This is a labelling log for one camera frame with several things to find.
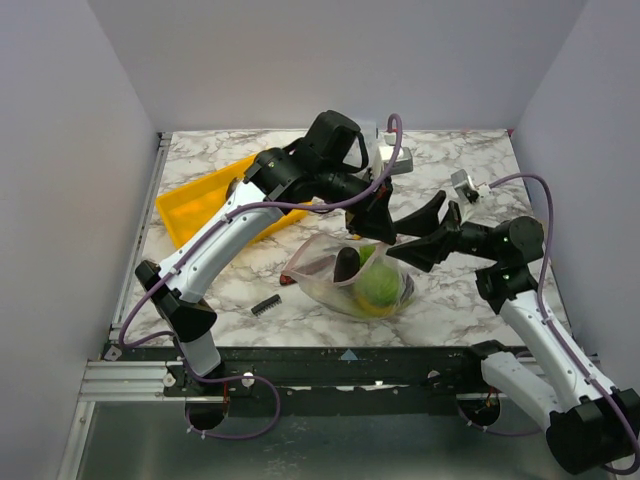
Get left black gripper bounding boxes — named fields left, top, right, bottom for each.
left=316, top=163, right=397, bottom=244

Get green grapes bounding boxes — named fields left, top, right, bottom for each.
left=358, top=244, right=384, bottom=267

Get green cabbage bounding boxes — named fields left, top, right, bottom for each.
left=353, top=263, right=404, bottom=307

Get clear zip top bag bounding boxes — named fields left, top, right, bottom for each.
left=283, top=233, right=415, bottom=320

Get purple eggplant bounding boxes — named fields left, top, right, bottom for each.
left=333, top=247, right=360, bottom=283

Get yellow lemon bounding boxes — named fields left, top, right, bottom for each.
left=356, top=297, right=396, bottom=318

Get yellow plastic tray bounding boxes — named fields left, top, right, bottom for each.
left=154, top=153, right=314, bottom=250

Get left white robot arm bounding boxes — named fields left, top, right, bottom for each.
left=135, top=110, right=403, bottom=395

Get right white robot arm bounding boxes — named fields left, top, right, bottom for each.
left=388, top=198, right=639, bottom=474

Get clear plastic screw box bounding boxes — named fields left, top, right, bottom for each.
left=356, top=119, right=381, bottom=175

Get red black utility knife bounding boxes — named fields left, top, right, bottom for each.
left=279, top=274, right=296, bottom=286

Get black chip comb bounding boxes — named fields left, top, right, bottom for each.
left=251, top=294, right=282, bottom=316

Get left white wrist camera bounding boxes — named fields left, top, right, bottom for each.
left=374, top=144, right=416, bottom=177

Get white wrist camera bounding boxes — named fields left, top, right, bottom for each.
left=450, top=169, right=480, bottom=204
left=374, top=144, right=416, bottom=177

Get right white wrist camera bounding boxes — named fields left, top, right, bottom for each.
left=450, top=169, right=480, bottom=204

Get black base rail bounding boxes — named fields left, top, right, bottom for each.
left=81, top=341, right=500, bottom=423

